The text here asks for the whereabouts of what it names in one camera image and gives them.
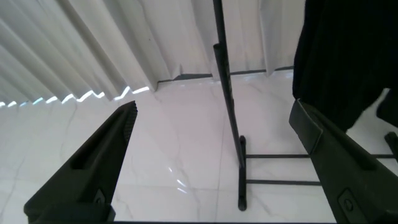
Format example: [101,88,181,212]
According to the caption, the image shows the white curtain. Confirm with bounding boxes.
[0,0,307,106]

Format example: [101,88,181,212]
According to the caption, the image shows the black t-shirt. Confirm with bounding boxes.
[292,0,398,133]

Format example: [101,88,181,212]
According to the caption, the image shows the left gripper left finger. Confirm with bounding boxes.
[24,100,138,223]

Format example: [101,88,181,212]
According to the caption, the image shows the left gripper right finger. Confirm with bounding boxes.
[288,100,398,223]

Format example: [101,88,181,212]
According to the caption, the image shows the black clothes rack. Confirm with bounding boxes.
[212,0,398,212]

